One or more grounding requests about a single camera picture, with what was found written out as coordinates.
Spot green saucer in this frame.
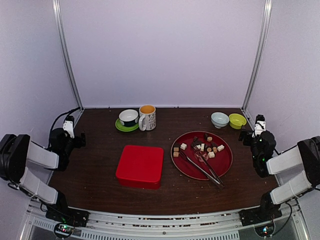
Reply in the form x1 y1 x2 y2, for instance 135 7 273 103
115 118 139 133

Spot light blue bowl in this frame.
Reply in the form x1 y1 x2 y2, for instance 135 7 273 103
210 112 230 129

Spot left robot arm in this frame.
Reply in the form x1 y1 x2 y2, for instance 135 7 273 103
0 128 86 222

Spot metal base rail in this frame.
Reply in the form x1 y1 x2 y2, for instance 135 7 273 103
24 206 301 240

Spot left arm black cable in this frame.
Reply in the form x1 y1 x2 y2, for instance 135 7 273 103
49 106 83 133

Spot white chocolate right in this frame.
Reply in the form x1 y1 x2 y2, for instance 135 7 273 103
217 144 225 152

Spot round red tray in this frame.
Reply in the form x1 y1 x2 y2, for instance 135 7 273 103
170 131 233 181

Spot red box lid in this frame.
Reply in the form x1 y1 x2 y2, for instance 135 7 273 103
115 145 164 182

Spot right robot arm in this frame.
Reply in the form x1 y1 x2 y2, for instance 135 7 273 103
238 129 320 221

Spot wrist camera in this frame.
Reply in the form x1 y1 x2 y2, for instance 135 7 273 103
62 115 75 139
252 114 266 138

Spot white square chocolate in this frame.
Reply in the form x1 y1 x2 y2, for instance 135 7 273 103
180 143 187 150

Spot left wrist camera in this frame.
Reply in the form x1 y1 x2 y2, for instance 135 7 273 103
62 115 75 139

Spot white patterned mug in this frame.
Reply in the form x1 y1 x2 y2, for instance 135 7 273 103
138 105 157 131

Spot tan square chocolate lower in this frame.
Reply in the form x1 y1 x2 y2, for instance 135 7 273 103
173 151 179 158

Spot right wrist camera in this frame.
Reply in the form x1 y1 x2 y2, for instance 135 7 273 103
252 114 266 138

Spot metal tongs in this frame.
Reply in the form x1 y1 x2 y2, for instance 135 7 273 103
179 145 225 189

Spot red chocolate box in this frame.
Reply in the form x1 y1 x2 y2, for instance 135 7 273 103
117 177 162 190

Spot lime green bowl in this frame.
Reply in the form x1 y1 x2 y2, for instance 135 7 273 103
228 113 247 130

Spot white and dark cup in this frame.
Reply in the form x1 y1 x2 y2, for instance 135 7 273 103
118 109 139 127

